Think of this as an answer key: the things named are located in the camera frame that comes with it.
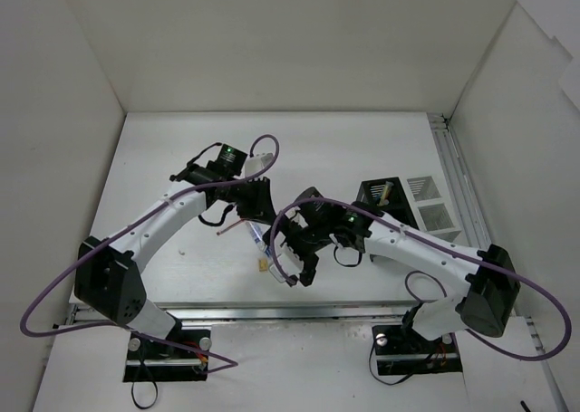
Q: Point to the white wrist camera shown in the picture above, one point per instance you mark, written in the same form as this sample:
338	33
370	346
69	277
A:
256	164
289	262

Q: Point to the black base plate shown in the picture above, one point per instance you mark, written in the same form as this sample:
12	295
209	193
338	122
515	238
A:
397	353
148	360

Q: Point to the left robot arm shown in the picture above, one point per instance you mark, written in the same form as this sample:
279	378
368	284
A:
108	277

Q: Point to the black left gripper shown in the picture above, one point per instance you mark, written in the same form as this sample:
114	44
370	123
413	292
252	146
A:
259	199

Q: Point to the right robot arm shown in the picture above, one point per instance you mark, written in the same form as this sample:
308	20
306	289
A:
484	281

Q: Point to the white slotted container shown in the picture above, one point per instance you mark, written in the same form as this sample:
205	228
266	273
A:
433	212

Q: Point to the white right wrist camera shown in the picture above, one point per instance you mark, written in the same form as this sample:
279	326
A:
289	262

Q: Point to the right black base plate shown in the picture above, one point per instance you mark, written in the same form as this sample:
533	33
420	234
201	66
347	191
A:
397	353

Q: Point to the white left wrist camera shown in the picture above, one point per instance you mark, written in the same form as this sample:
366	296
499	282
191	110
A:
256	164

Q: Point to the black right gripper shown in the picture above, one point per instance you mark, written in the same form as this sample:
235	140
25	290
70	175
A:
299	243

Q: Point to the clear glue bottle blue cap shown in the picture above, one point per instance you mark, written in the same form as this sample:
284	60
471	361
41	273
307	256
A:
257	234

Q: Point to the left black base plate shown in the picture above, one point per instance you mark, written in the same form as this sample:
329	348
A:
148	360

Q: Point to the black slotted container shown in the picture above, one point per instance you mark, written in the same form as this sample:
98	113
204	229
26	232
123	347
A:
399	208

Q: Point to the red gel pen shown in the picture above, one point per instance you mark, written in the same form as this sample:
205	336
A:
230	227

